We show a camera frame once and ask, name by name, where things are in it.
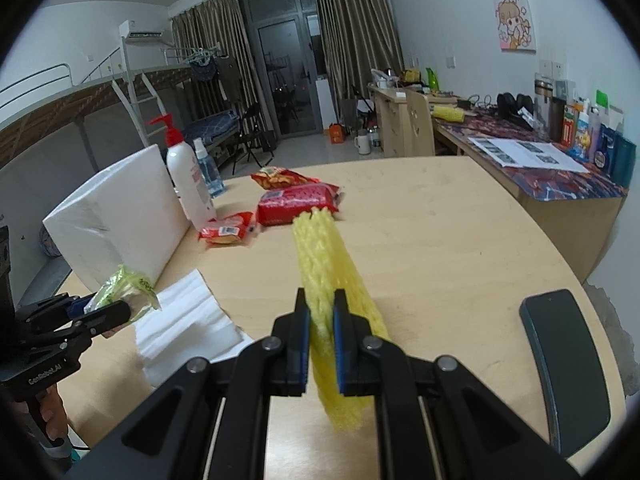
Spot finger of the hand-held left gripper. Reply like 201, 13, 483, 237
17, 294, 96, 333
32, 300, 133, 356

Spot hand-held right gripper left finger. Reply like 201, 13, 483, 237
65, 287, 311, 480

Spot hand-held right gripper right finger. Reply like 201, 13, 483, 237
332, 289, 581, 480

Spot green plastic bag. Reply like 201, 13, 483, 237
90, 264, 162, 322

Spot white foam sheet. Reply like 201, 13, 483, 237
132, 269, 257, 387

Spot white foam box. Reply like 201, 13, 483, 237
42, 145, 192, 288

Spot person's left hand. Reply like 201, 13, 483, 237
39, 389, 67, 442

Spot blue patterned quilt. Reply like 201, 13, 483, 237
39, 227, 63, 258

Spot small red snack packet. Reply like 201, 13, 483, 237
198, 211, 259, 248

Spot large red snack packet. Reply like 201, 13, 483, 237
256, 183, 343, 227

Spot white pump bottle red top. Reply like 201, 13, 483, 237
148, 114, 218, 231

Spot orange snack packet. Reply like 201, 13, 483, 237
250, 166, 321, 191

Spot clear blue spray bottle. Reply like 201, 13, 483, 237
192, 137, 226, 198

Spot metal bunk bed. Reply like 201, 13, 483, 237
0, 42, 241, 261

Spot white bunk ladder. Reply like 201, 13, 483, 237
111, 72, 168, 148

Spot blue checked bedding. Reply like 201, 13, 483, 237
182, 110, 241, 143

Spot black folding chair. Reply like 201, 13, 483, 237
227, 102, 278, 171

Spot black smartphone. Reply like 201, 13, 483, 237
519, 289, 612, 458

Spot light wooden desk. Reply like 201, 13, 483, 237
368, 82, 468, 158

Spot wooden chair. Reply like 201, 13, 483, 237
405, 89, 436, 157

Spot desk with patterned mat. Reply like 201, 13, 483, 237
434, 107, 628, 283

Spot hanging dark clothes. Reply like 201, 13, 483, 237
190, 55, 241, 106

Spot printed paper sheets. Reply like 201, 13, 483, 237
467, 137, 591, 173

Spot white air conditioner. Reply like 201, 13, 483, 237
119, 20, 173, 43

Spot glass balcony door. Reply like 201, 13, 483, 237
237, 0, 326, 137

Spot brown curtain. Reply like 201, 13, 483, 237
310, 0, 405, 106
171, 0, 263, 136

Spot row of toiletry bottles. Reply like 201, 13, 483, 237
534, 72, 638, 190

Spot cartoon wall poster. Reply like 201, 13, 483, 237
494, 0, 537, 53

